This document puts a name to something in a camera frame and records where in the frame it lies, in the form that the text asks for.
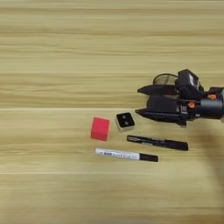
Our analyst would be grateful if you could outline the black box with white label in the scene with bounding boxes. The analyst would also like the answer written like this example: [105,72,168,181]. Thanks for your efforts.
[174,68,206,101]

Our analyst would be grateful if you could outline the black marker pen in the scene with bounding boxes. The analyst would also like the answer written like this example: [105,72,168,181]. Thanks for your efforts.
[126,135,189,151]

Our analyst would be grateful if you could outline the white marker with black cap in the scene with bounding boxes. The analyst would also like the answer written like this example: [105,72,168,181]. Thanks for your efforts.
[94,147,159,163]

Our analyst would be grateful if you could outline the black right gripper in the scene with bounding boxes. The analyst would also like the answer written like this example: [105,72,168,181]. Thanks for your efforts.
[135,84,224,127]

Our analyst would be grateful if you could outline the black mesh pen cup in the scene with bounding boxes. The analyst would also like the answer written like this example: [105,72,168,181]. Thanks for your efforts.
[152,73,179,88]

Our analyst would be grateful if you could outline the red cube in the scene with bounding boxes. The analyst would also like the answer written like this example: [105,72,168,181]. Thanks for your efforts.
[90,116,110,142]

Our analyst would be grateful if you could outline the white cube with black face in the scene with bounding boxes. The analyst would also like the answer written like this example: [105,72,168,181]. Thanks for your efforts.
[114,111,136,132]

